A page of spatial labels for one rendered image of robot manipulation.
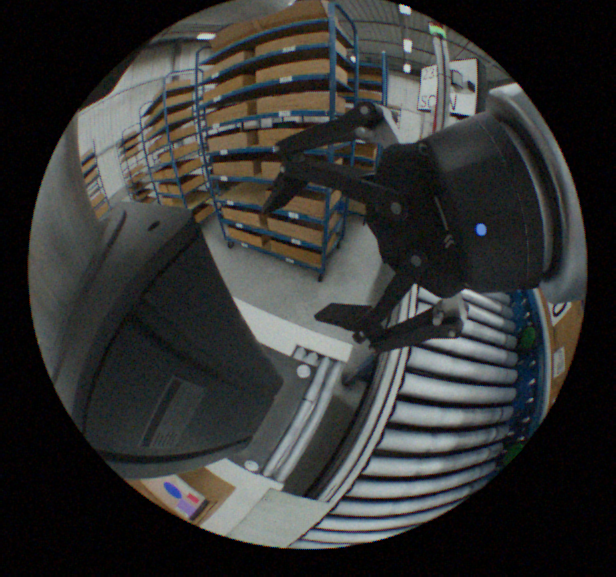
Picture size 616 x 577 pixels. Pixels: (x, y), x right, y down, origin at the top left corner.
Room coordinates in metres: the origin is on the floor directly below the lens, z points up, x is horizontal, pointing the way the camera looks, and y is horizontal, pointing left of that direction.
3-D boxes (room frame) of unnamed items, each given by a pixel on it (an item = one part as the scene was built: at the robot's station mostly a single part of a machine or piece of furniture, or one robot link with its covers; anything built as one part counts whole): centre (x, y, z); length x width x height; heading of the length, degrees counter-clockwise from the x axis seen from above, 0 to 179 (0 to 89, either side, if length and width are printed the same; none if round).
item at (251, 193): (1.29, 0.23, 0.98); 0.98 x 0.49 x 1.96; 64
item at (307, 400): (-0.03, 0.02, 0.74); 0.28 x 0.02 x 0.02; 157
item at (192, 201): (1.92, 1.55, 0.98); 0.98 x 0.49 x 1.96; 62
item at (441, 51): (0.53, -0.39, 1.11); 0.12 x 0.05 x 0.88; 154
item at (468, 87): (0.60, -0.52, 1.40); 0.28 x 0.11 x 0.11; 154
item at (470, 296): (0.22, -0.55, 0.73); 0.52 x 0.05 x 0.05; 64
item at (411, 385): (-0.08, -0.41, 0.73); 0.52 x 0.05 x 0.05; 64
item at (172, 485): (-0.31, 0.27, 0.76); 0.19 x 0.14 x 0.02; 156
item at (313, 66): (1.14, 0.03, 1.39); 0.40 x 0.30 x 0.10; 63
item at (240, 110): (1.35, 0.45, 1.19); 0.40 x 0.30 x 0.10; 64
